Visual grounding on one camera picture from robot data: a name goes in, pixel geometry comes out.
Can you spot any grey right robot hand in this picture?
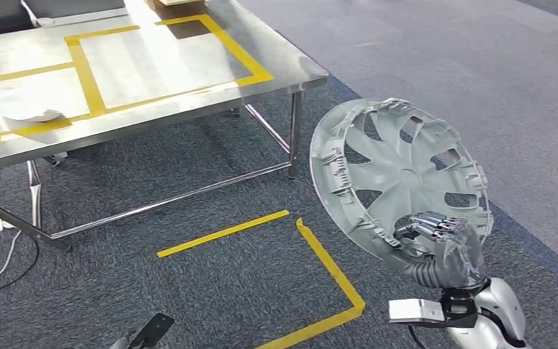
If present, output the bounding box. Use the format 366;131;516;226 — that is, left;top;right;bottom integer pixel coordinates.
394;211;487;290

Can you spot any grey plastic wheel cover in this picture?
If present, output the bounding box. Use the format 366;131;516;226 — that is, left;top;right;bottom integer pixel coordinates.
309;97;495;272

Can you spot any steel workbench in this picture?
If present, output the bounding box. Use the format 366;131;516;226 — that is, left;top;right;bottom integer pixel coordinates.
0;0;331;254

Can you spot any white plastic body part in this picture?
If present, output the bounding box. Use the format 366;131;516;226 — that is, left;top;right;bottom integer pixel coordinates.
0;85;66;123

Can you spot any yellow floor tape corner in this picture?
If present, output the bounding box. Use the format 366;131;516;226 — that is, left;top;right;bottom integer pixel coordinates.
254;217;367;349

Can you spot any yellow floor tape strip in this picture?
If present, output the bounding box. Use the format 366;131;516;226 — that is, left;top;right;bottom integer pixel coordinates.
156;209;291;259

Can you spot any brown cardboard box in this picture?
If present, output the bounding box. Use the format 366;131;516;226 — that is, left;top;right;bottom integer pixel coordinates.
146;0;208;8

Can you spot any dark grey equipment case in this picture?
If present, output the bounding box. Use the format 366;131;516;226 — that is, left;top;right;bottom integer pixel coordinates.
20;0;129;28

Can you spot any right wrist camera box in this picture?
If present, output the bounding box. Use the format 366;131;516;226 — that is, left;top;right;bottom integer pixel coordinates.
388;297;447;325

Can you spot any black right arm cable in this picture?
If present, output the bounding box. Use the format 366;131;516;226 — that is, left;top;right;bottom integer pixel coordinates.
405;325;428;349

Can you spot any black power cable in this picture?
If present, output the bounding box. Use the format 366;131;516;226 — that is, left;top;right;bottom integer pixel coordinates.
0;233;41;297

